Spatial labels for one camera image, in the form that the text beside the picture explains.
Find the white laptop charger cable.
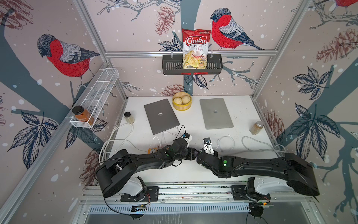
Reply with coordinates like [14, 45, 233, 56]
[152, 125, 186, 149]
[213, 135, 236, 152]

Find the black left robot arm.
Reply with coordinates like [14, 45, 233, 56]
[95, 137, 190, 198]

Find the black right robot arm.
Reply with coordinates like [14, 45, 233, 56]
[196, 152, 320, 197]

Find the silver laptop on right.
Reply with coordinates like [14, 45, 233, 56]
[200, 98, 234, 130]

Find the dark grey laptop on left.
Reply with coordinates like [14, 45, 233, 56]
[144, 99, 180, 135]

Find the orange power strip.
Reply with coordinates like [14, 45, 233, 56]
[148, 147, 160, 154]

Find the yellow bamboo steamer basket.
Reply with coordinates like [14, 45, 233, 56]
[172, 92, 192, 111]

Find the white bun in steamer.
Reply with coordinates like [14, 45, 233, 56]
[173, 97, 183, 105]
[181, 95, 191, 104]

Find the silver-lid glass spice jar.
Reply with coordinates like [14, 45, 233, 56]
[250, 120, 264, 135]

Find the black-lid glass jar on table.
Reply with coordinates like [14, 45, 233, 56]
[124, 112, 135, 125]

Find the orange jar on shelf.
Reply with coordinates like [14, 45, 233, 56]
[72, 105, 95, 126]

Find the Chuba cassava chips bag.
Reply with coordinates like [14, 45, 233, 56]
[182, 29, 211, 69]

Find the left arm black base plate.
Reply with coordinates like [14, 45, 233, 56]
[120, 186, 159, 202]

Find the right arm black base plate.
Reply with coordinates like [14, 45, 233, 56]
[231, 185, 271, 202]

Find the white left power strip cord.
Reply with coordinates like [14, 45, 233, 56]
[98, 123, 149, 163]

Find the white power strip cord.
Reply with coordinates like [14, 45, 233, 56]
[241, 136, 287, 154]
[98, 123, 149, 163]

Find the white right power strip cord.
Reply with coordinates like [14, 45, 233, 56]
[241, 136, 287, 154]

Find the black wire wall basket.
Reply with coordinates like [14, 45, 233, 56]
[162, 54, 223, 75]

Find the white wire wall shelf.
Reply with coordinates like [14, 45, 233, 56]
[70, 68, 119, 129]

